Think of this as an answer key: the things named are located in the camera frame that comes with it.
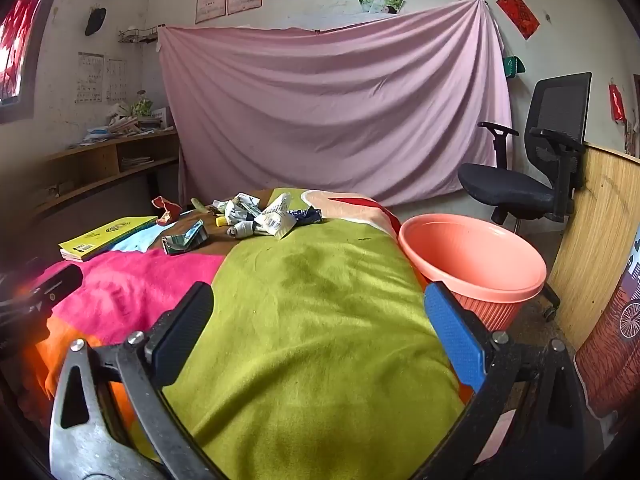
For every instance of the large green photo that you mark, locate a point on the large green photo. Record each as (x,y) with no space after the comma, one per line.
(387,2)

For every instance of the black hat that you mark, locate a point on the black hat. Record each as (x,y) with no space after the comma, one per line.
(95,20)

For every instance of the large wall calendar sheet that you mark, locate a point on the large wall calendar sheet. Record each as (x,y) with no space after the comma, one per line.
(90,77)

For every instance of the blue foil packet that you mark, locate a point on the blue foil packet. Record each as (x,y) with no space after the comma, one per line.
(307,216)

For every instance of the yellow book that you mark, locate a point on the yellow book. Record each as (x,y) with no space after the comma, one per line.
(105,235)

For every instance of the papers inside shelf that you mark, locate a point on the papers inside shelf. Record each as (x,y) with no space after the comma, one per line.
(136,161)

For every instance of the white wrapper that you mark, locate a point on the white wrapper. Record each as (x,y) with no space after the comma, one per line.
(275,220)

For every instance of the green patterned bag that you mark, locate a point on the green patterned bag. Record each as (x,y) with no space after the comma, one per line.
(141,106)

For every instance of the small wall calendar sheet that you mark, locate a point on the small wall calendar sheet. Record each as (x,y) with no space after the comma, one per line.
(116,80)

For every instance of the red paper wall decoration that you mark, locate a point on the red paper wall decoration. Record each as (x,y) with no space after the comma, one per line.
(518,14)

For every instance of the white printed tube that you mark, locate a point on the white printed tube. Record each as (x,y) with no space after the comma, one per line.
(242,230)

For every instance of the salmon plastic bin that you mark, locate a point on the salmon plastic bin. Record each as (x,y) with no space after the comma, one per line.
(475,260)

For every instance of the green wall hanger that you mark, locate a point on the green wall hanger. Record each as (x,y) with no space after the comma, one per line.
(514,66)

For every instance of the pink hanging bed sheet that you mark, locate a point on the pink hanging bed sheet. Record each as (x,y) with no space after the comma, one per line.
(325,110)

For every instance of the red wrapper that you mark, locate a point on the red wrapper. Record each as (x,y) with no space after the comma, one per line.
(167,210)

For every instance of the colourful patchwork blanket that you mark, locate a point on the colourful patchwork blanket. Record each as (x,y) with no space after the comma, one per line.
(325,310)

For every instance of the wooden wall panel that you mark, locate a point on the wooden wall panel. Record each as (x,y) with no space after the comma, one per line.
(595,220)

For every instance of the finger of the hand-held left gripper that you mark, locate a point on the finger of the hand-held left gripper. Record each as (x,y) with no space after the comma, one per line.
(55,280)

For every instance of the white green packet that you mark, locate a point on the white green packet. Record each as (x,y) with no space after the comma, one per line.
(242,207)

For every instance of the red hanging ornament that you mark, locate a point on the red hanging ornament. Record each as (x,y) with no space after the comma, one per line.
(617,102)

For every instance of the black office chair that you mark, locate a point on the black office chair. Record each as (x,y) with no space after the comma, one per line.
(505,190)

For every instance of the pile of papers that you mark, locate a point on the pile of papers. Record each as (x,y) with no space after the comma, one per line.
(120,127)

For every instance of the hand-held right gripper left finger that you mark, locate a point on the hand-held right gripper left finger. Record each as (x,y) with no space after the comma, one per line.
(180,330)

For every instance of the green bean pod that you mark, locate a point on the green bean pod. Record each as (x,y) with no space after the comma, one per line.
(200,204)

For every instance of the window with red pane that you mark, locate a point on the window with red pane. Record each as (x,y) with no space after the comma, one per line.
(17,35)

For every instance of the printed bicycle poster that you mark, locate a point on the printed bicycle poster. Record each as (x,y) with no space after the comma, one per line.
(615,350)

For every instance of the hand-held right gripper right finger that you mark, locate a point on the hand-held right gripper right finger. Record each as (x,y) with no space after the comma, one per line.
(455,330)

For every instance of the wooden shelf desk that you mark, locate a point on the wooden shelf desk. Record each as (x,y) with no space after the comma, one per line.
(90,160)

